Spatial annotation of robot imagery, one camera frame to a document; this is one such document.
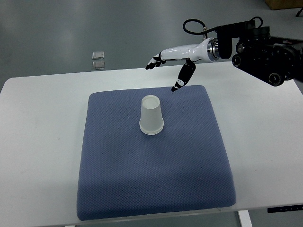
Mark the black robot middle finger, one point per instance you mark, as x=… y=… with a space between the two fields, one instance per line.
x=150 y=68

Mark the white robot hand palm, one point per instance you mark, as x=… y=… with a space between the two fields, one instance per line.
x=207 y=51

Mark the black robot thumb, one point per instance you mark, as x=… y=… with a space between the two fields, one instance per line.
x=184 y=75

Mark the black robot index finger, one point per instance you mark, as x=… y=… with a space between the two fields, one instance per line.
x=156 y=61

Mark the white paper cup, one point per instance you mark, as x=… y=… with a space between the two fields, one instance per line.
x=151 y=115
x=154 y=132

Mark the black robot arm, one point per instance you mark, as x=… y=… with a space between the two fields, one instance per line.
x=251 y=49

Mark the lower metal floor plate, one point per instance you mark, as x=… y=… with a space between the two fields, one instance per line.
x=98 y=65

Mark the metal floor plate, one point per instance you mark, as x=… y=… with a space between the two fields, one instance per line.
x=98 y=65
x=98 y=55

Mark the upper metal floor plate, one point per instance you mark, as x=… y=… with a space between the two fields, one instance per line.
x=98 y=55

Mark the white paper cup on mat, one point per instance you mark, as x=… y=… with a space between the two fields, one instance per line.
x=154 y=132

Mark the brown cardboard box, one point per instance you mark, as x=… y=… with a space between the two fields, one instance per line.
x=284 y=4

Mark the black stand foot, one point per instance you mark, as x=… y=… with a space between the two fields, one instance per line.
x=299 y=12

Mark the blue textured cushion mat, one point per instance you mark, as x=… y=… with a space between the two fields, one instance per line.
x=124 y=172

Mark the white table leg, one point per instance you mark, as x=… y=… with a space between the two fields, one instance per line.
x=244 y=218

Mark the black desk control panel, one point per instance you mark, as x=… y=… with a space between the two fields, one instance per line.
x=285 y=209

